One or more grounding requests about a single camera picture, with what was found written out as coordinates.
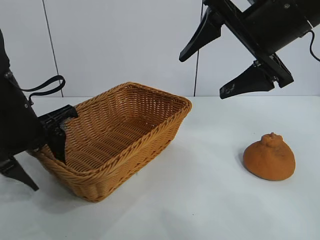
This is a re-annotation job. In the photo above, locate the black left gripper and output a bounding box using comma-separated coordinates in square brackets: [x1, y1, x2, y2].
[0, 28, 78, 192]

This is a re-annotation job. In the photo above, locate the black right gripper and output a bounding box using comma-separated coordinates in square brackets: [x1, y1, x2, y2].
[179, 0, 314, 100]

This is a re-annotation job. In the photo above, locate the brown woven wicker basket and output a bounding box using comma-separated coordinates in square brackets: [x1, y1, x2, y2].
[31, 81, 193, 204]

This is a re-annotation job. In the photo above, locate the orange knobbed mandarin fruit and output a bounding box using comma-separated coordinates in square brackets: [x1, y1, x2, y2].
[242, 133, 297, 181]

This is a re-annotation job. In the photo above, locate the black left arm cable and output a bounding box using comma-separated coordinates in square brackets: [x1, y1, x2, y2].
[19, 75, 66, 106]

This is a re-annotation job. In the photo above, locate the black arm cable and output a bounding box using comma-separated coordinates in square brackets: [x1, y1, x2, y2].
[19, 75, 66, 106]
[308, 29, 320, 62]

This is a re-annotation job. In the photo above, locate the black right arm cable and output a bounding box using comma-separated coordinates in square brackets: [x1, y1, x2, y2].
[308, 29, 320, 62]

